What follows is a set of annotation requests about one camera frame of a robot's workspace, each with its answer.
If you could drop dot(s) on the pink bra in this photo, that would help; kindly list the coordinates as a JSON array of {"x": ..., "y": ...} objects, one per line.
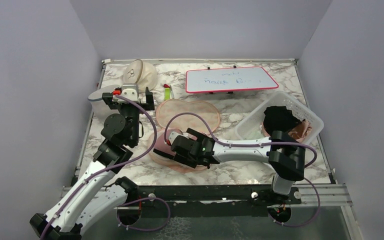
[{"x": 296, "y": 129}]

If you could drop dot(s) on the white plastic basket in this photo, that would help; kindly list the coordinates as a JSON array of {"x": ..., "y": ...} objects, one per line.
[{"x": 253, "y": 121}]

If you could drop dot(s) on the green red marker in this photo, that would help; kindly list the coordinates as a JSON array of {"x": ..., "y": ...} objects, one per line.
[{"x": 168, "y": 92}]

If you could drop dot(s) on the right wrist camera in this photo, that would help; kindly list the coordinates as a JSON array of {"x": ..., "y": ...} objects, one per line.
[{"x": 172, "y": 136}]

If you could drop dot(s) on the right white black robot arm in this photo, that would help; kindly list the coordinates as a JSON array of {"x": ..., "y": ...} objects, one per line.
[{"x": 285, "y": 155}]

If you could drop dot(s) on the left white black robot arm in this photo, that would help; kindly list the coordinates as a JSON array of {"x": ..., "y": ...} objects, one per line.
[{"x": 84, "y": 204}]

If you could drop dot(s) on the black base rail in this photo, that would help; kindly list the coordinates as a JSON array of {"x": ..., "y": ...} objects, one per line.
[{"x": 204, "y": 201}]

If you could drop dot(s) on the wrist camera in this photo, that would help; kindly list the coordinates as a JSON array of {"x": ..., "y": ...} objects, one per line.
[
  {"x": 172, "y": 136},
  {"x": 128, "y": 91}
]

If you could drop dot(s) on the light green bra pads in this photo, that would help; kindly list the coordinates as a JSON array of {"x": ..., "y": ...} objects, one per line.
[{"x": 254, "y": 135}]

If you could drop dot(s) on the white mesh laundry bag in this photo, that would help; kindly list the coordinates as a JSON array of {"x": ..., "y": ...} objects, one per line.
[{"x": 99, "y": 107}]

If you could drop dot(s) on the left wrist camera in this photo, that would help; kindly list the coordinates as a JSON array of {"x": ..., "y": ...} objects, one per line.
[{"x": 128, "y": 91}]

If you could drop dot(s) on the red framed whiteboard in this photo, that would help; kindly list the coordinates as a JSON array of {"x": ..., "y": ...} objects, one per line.
[{"x": 233, "y": 79}]

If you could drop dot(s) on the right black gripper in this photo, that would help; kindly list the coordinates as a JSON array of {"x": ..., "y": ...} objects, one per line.
[{"x": 186, "y": 161}]

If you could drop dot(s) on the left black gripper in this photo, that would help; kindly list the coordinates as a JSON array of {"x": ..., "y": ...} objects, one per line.
[{"x": 148, "y": 105}]

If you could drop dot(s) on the floral mesh laundry bag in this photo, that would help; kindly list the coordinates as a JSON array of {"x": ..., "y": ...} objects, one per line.
[{"x": 178, "y": 115}]

